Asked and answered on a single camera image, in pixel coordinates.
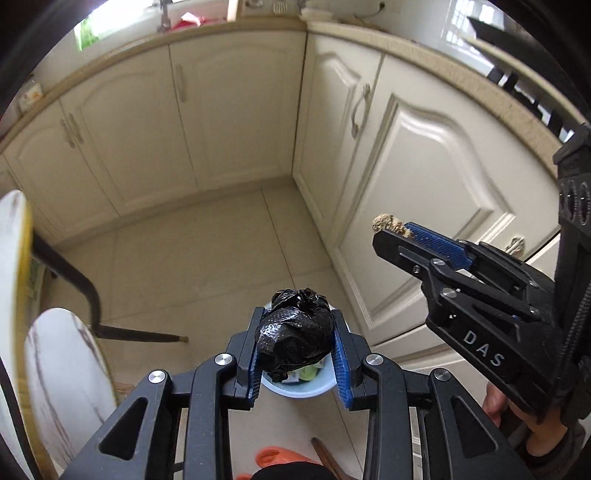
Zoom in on light blue trash bin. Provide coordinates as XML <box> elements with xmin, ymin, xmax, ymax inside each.
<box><xmin>260</xmin><ymin>299</ymin><xmax>352</xmax><ymax>400</ymax></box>

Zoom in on black plastic bag trash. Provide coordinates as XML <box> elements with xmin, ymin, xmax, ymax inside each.
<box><xmin>256</xmin><ymin>288</ymin><xmax>335</xmax><ymax>382</ymax></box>

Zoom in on cream kitchen cabinets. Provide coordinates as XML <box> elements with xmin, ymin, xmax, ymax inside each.
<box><xmin>1</xmin><ymin>21</ymin><xmax>559</xmax><ymax>385</ymax></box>

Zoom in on right hand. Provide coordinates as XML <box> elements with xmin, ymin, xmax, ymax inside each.
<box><xmin>482</xmin><ymin>383</ymin><xmax>568</xmax><ymax>457</ymax></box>

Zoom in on brown food scraps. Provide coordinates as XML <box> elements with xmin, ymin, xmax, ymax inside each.
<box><xmin>372</xmin><ymin>214</ymin><xmax>414</xmax><ymax>239</ymax></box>

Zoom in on black pan on stove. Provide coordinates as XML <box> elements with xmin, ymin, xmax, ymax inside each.
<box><xmin>465</xmin><ymin>17</ymin><xmax>590</xmax><ymax>137</ymax></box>

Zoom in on white marble round table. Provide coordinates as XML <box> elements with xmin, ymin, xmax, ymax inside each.
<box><xmin>1</xmin><ymin>190</ymin><xmax>117</xmax><ymax>479</ymax></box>

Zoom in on black chair leg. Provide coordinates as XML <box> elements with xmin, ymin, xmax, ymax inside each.
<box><xmin>32</xmin><ymin>230</ymin><xmax>188</xmax><ymax>343</ymax></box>

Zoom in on sink faucet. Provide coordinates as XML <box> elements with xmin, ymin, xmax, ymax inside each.
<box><xmin>157</xmin><ymin>0</ymin><xmax>171</xmax><ymax>33</ymax></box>

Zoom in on wooden cutting board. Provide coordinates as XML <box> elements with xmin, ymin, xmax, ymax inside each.
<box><xmin>226</xmin><ymin>0</ymin><xmax>240</xmax><ymax>22</ymax></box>

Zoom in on glass jar with label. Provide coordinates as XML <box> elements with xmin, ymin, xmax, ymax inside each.
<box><xmin>18</xmin><ymin>82</ymin><xmax>44</xmax><ymax>114</ymax></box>

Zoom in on green bottle on sill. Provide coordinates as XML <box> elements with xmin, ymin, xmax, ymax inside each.
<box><xmin>74</xmin><ymin>18</ymin><xmax>99</xmax><ymax>51</ymax></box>

